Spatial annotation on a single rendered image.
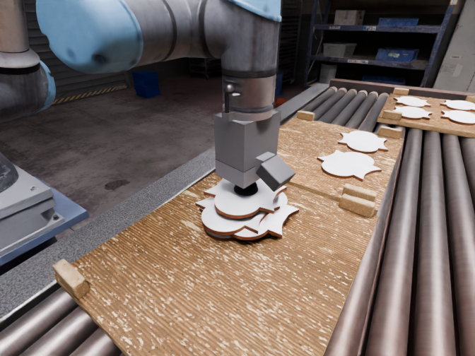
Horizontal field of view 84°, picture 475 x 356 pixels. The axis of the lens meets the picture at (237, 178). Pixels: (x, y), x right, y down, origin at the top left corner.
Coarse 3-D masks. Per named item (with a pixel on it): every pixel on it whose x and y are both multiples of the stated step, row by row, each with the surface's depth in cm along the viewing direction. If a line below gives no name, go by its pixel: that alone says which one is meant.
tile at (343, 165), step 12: (324, 156) 67; (336, 156) 67; (348, 156) 67; (360, 156) 67; (324, 168) 62; (336, 168) 62; (348, 168) 62; (360, 168) 62; (372, 168) 62; (360, 180) 58
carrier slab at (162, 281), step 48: (192, 192) 55; (288, 192) 55; (144, 240) 43; (192, 240) 43; (240, 240) 43; (288, 240) 43; (336, 240) 43; (96, 288) 36; (144, 288) 36; (192, 288) 36; (240, 288) 36; (288, 288) 36; (336, 288) 36; (144, 336) 30; (192, 336) 30; (240, 336) 30; (288, 336) 30
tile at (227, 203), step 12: (204, 192) 46; (216, 192) 46; (228, 192) 46; (264, 192) 46; (276, 192) 46; (216, 204) 43; (228, 204) 43; (240, 204) 43; (252, 204) 43; (264, 204) 43; (228, 216) 41; (240, 216) 41
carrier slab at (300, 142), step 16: (288, 128) 86; (304, 128) 86; (320, 128) 86; (336, 128) 86; (288, 144) 75; (304, 144) 75; (320, 144) 75; (336, 144) 75; (384, 144) 75; (400, 144) 75; (288, 160) 67; (304, 160) 67; (384, 160) 67; (304, 176) 60; (320, 176) 60; (368, 176) 60; (384, 176) 60; (320, 192) 55; (336, 192) 55; (384, 192) 55
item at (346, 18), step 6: (336, 12) 418; (342, 12) 412; (348, 12) 406; (354, 12) 400; (360, 12) 406; (336, 18) 421; (342, 18) 415; (348, 18) 408; (354, 18) 403; (360, 18) 411; (336, 24) 424; (342, 24) 418; (348, 24) 411; (354, 24) 406; (360, 24) 418
